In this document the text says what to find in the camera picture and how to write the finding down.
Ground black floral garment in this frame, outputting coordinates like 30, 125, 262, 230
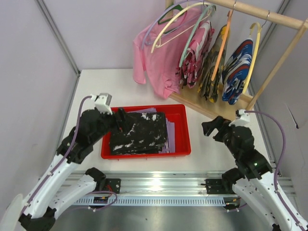
109, 112, 167, 155

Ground purple trousers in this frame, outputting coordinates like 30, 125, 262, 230
131, 107, 175, 154

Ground purple hanger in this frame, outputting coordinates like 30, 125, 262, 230
141, 0, 201, 50

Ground cream hanger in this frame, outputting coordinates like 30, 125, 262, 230
150, 1, 214, 55

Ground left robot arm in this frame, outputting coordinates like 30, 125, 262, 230
18, 108, 135, 231

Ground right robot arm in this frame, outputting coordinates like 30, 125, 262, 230
202, 109, 308, 231

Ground yellow hanger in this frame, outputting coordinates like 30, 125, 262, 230
242, 10, 270, 93

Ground orange hanger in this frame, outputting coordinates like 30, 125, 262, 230
211, 0, 237, 81

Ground red plastic tray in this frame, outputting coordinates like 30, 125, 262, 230
101, 104, 191, 160

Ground wooden clothes rack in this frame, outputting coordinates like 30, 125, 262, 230
170, 0, 308, 119

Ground camouflage garment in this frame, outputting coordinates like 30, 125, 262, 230
197, 25, 230, 103

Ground blue patterned garment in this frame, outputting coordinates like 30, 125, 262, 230
222, 38, 253, 105

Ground pink t-shirt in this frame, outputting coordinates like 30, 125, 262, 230
133, 7, 201, 99

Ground pink patterned garment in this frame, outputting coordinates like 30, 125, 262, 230
176, 20, 215, 88

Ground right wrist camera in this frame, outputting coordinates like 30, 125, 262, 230
229, 109, 250, 127

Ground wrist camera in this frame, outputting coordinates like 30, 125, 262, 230
91, 93, 113, 115
229, 109, 250, 127

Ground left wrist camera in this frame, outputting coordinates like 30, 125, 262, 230
91, 93, 113, 115

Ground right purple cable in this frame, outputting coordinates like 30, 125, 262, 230
226, 110, 306, 231

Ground purple cable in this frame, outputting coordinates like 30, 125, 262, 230
226, 110, 306, 231
19, 95, 118, 217

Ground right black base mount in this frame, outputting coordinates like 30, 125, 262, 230
201, 179, 236, 195

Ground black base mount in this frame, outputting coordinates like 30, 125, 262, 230
95, 178, 121, 194
201, 179, 236, 195

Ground aluminium rail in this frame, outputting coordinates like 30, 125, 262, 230
56, 171, 296, 197

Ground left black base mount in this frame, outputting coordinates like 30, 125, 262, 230
95, 178, 121, 194

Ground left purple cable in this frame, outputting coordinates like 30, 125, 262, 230
19, 95, 118, 217

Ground white cable duct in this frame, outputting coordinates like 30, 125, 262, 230
74, 196, 226, 206

